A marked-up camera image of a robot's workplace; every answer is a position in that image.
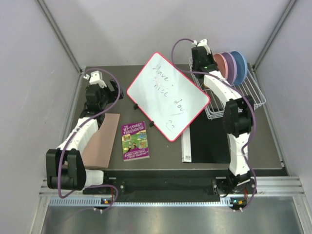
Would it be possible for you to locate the pink plate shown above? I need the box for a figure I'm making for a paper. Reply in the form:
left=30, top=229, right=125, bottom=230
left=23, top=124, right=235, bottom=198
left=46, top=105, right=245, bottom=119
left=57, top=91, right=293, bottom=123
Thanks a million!
left=213, top=53, right=229, bottom=79

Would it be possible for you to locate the white wire dish rack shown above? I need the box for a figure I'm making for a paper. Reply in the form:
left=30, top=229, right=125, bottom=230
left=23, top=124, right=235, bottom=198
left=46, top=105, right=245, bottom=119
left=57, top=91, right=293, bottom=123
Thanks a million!
left=191, top=70, right=266, bottom=120

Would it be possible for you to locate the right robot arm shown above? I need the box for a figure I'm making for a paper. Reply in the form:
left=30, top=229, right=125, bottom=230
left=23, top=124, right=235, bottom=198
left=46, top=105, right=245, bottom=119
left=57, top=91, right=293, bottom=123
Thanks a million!
left=191, top=45, right=255, bottom=195

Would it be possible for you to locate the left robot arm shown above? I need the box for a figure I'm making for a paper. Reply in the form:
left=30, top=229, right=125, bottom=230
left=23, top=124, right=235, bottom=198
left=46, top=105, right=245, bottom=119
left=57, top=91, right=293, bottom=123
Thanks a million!
left=46, top=73, right=123, bottom=194

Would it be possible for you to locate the purple plate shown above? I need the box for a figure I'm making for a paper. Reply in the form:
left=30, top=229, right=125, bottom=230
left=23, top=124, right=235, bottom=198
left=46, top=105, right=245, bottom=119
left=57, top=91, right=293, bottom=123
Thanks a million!
left=222, top=52, right=237, bottom=85

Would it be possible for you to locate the blue plate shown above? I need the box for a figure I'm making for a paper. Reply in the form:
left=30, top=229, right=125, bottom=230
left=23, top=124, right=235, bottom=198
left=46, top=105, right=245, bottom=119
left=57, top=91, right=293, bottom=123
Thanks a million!
left=230, top=51, right=248, bottom=85

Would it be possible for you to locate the red-framed whiteboard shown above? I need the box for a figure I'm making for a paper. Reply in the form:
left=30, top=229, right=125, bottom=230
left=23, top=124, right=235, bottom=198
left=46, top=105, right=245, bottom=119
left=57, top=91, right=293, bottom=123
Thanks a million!
left=127, top=52, right=210, bottom=142

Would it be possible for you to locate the brown cardboard sheet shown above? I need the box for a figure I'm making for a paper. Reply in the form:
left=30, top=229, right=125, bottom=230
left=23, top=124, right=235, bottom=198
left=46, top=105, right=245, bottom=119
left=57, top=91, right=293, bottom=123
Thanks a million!
left=82, top=113, right=120, bottom=170

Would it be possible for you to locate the purple treehouse book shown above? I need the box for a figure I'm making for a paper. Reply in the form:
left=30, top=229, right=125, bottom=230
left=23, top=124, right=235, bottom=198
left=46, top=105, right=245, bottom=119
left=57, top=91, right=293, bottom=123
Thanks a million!
left=121, top=121, right=150, bottom=161

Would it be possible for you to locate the black flat box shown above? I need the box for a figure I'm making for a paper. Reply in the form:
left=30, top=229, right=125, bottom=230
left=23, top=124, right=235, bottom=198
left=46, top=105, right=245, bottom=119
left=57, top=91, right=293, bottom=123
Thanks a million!
left=181, top=111, right=230, bottom=164

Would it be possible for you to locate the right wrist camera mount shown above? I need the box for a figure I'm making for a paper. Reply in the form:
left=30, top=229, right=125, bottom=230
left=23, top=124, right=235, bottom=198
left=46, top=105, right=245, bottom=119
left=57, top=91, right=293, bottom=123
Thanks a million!
left=192, top=39, right=212, bottom=55

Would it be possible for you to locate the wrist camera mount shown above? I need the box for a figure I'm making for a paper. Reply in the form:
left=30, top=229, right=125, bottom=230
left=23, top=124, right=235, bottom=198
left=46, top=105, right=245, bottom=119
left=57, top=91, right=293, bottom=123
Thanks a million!
left=83, top=70, right=107, bottom=88
left=192, top=39, right=212, bottom=55

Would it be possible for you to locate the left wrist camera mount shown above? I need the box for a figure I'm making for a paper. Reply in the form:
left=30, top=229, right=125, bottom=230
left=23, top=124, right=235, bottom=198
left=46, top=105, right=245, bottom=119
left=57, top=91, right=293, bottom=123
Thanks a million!
left=83, top=70, right=107, bottom=88

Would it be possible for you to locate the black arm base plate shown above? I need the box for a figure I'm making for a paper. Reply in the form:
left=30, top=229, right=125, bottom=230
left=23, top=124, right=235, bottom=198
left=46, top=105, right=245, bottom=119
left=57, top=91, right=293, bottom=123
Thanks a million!
left=82, top=170, right=259, bottom=195

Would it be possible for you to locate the aluminium front rail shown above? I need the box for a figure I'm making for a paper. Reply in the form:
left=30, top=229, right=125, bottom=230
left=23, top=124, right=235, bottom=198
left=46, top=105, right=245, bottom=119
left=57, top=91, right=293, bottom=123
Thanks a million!
left=40, top=176, right=305, bottom=208

